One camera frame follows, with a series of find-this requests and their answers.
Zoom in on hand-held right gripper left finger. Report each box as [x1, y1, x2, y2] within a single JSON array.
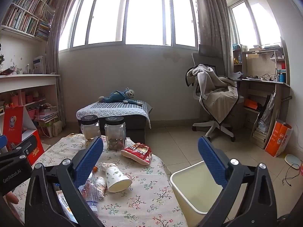
[[25, 136, 105, 227]]

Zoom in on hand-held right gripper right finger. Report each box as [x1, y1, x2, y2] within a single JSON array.
[[196, 136, 278, 227]]

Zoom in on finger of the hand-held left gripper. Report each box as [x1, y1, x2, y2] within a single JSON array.
[[0, 136, 40, 163], [0, 135, 8, 153]]

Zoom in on white paper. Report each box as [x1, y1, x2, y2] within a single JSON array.
[[101, 162, 119, 172]]

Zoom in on white tissue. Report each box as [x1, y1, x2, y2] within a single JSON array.
[[94, 177, 107, 199]]

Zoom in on clear plastic bottle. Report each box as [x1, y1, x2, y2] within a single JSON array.
[[78, 173, 107, 214]]

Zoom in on floral paper cup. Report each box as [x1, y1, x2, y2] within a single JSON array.
[[105, 167, 133, 193]]

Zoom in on cream plastic waste bin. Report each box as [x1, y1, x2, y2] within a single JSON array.
[[170, 160, 225, 227]]

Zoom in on blue white carton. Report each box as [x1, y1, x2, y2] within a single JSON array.
[[55, 189, 80, 224]]

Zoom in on red snack packet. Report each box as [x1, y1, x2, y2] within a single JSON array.
[[121, 142, 152, 165]]

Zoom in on person's left hand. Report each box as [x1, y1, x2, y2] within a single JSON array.
[[4, 190, 20, 205]]

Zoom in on red gift box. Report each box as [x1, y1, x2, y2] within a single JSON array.
[[2, 106, 45, 166]]

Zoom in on clear jar with mixed nuts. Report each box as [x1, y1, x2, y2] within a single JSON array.
[[80, 115, 102, 145]]

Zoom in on white grey office chair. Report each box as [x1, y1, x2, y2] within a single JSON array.
[[191, 44, 245, 143]]

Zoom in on cream quilted bag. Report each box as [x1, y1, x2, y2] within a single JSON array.
[[52, 120, 63, 137]]

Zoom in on stack of papers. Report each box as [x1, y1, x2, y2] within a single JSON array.
[[35, 106, 59, 123]]

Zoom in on clear jar with brown nuts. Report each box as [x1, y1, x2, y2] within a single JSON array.
[[104, 116, 127, 151]]

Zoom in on floral tablecloth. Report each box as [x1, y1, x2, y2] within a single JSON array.
[[9, 134, 190, 227]]

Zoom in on white shelving unit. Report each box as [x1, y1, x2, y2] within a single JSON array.
[[0, 74, 61, 138]]

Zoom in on orange paper bag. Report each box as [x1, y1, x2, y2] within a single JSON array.
[[265, 119, 293, 158]]

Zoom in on beige blanket with dark trim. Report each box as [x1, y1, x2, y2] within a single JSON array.
[[185, 64, 239, 124]]

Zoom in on blue monkey plush toy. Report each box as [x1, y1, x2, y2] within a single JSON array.
[[98, 87, 144, 107]]

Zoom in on orange flat box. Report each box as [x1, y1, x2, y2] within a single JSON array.
[[244, 99, 262, 110]]

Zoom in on silver foil bag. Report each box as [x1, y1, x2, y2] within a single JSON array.
[[258, 92, 276, 133]]

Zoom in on white round scale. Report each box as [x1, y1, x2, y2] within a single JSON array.
[[284, 154, 302, 170]]

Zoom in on white desk calendar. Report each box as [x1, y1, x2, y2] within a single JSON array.
[[33, 55, 47, 74]]

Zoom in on wooden desk with hutch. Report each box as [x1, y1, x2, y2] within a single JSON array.
[[231, 45, 291, 149]]

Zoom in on grey curtain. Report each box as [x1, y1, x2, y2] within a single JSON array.
[[46, 0, 83, 124], [195, 0, 233, 76]]

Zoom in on rows of books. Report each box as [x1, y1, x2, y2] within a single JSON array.
[[1, 0, 58, 39]]

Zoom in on small white framed window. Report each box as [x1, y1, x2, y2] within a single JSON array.
[[228, 0, 282, 48]]

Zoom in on large white framed window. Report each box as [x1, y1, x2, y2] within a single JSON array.
[[59, 0, 199, 51]]

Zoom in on black floor cable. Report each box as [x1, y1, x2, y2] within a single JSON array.
[[283, 162, 301, 186]]

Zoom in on white wall bookshelf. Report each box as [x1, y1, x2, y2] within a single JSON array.
[[0, 0, 59, 42]]

